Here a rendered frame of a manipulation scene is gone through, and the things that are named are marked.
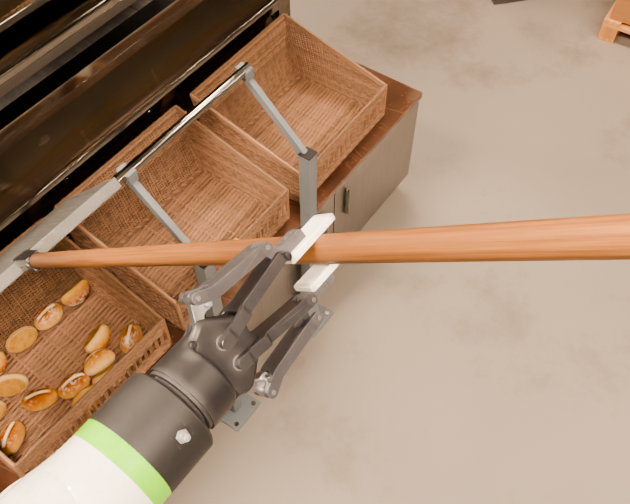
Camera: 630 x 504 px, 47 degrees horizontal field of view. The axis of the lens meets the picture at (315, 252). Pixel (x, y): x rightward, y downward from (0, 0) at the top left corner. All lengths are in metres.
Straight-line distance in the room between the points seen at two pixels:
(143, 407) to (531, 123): 3.34
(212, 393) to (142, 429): 0.07
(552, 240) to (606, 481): 2.37
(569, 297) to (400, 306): 0.70
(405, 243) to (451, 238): 0.05
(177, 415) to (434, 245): 0.25
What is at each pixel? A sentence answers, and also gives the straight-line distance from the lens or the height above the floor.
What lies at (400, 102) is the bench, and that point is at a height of 0.58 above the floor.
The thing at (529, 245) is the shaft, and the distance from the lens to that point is 0.54.
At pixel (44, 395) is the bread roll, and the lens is 2.23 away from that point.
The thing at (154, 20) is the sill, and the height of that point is 1.17.
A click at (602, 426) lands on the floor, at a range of 2.95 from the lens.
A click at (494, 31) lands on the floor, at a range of 4.32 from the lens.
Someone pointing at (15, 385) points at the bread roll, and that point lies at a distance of 2.28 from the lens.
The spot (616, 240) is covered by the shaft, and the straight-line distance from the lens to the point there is 0.50.
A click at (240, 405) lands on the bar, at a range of 2.77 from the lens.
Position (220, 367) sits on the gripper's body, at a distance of 0.66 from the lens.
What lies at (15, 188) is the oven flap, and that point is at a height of 0.99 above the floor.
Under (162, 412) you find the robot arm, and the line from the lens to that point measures 0.61.
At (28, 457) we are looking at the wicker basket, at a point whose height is 0.72.
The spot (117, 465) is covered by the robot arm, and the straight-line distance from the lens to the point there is 0.60.
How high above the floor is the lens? 2.54
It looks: 54 degrees down
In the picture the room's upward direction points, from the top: straight up
